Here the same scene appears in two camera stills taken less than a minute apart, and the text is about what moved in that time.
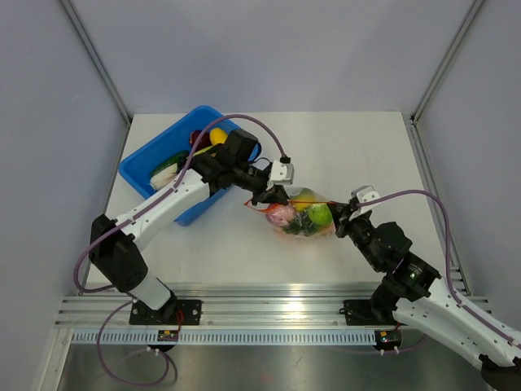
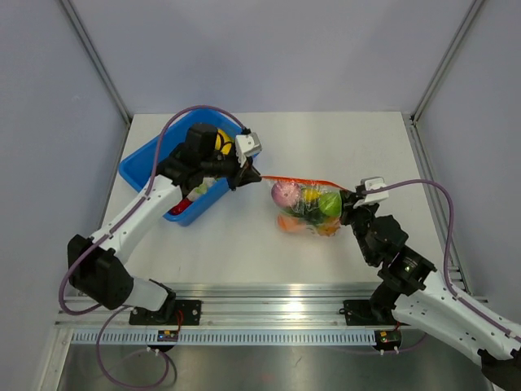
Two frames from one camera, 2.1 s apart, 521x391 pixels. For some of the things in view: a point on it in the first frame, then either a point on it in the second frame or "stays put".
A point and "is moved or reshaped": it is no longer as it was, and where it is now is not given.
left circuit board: (168, 336) stays put
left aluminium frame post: (99, 62) stays put
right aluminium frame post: (445, 61) stays put
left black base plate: (174, 312) stays put
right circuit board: (388, 339) stays put
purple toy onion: (279, 215) is moved or reshaped
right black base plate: (360, 313) stays put
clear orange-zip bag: (307, 214) is moved or reshaped
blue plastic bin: (135, 169) stays put
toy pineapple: (299, 223) to (326, 226)
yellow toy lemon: (217, 136) stays put
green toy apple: (320, 213) is moved or reshaped
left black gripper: (276, 194) to (243, 176)
